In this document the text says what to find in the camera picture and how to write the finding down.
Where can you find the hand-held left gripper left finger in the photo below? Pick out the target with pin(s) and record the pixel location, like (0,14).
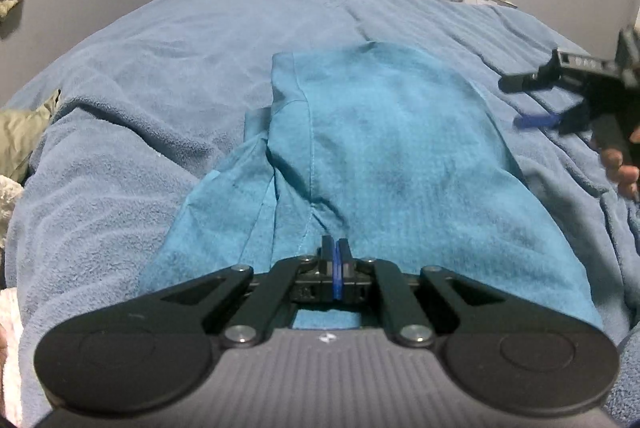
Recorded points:
(326,258)

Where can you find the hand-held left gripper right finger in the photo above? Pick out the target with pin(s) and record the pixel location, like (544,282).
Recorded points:
(351,269)

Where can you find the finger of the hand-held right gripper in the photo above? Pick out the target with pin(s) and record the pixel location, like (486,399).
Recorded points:
(542,120)
(555,71)

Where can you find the teal t-shirt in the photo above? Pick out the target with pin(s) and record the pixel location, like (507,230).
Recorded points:
(390,148)

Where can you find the person's right hand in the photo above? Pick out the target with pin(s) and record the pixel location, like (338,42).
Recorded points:
(620,168)

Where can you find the blue fleece blanket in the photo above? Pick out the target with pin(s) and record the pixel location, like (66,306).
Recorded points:
(165,58)

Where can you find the cream fluffy cloth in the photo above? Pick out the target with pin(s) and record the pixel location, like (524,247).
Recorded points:
(9,208)

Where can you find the olive green cloth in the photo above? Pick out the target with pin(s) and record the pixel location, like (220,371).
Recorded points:
(25,133)

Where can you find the white pink cloth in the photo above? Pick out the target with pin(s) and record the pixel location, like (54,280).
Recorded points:
(10,358)

